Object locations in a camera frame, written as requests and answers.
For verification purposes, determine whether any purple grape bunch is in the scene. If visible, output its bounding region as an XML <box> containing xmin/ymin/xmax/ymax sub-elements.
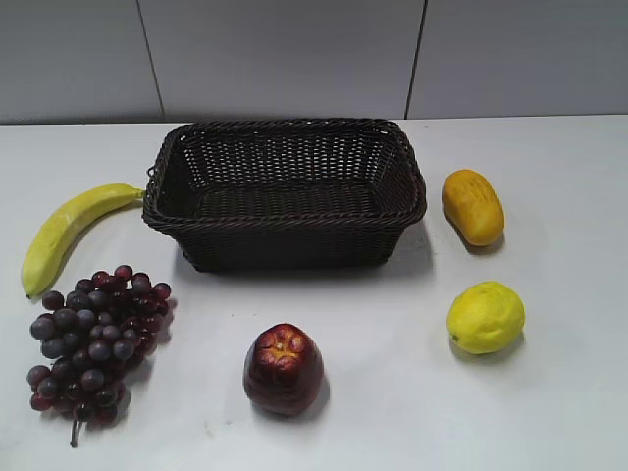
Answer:
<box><xmin>26</xmin><ymin>265</ymin><xmax>173</xmax><ymax>447</ymax></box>

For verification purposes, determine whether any black wicker basket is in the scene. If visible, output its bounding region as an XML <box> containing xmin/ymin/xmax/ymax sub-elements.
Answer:
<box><xmin>142</xmin><ymin>118</ymin><xmax>427</xmax><ymax>272</ymax></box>

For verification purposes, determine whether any red apple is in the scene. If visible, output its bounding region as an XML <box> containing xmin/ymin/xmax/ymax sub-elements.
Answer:
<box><xmin>242</xmin><ymin>323</ymin><xmax>324</xmax><ymax>417</ymax></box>

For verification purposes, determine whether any orange mango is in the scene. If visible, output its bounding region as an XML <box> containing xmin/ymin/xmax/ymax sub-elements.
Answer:
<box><xmin>442</xmin><ymin>169</ymin><xmax>505</xmax><ymax>246</ymax></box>

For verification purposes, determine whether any yellow lemon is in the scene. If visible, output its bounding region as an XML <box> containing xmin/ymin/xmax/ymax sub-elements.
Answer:
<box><xmin>446</xmin><ymin>281</ymin><xmax>526</xmax><ymax>355</ymax></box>

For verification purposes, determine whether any yellow banana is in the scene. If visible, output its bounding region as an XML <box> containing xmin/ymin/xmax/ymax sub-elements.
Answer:
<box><xmin>21</xmin><ymin>183</ymin><xmax>144</xmax><ymax>299</ymax></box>

